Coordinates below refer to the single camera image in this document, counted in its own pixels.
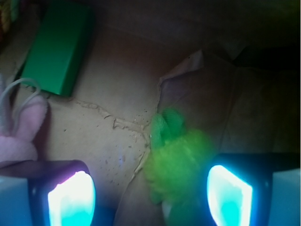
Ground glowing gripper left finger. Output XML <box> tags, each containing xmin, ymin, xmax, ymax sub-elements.
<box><xmin>0</xmin><ymin>160</ymin><xmax>96</xmax><ymax>226</ymax></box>

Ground green rectangular block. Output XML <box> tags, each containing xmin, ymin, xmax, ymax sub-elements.
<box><xmin>22</xmin><ymin>0</ymin><xmax>94</xmax><ymax>97</ymax></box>

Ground green plush animal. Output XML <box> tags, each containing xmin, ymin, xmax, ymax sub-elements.
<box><xmin>143</xmin><ymin>108</ymin><xmax>216</xmax><ymax>226</ymax></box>

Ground pink plush bunny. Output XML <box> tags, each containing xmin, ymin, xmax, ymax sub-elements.
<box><xmin>0</xmin><ymin>76</ymin><xmax>48</xmax><ymax>168</ymax></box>

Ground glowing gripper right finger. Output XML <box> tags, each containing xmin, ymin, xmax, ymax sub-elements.
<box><xmin>206</xmin><ymin>154</ymin><xmax>301</xmax><ymax>226</ymax></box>

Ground brown paper bag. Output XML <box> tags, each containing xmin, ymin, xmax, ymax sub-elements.
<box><xmin>0</xmin><ymin>0</ymin><xmax>301</xmax><ymax>226</ymax></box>

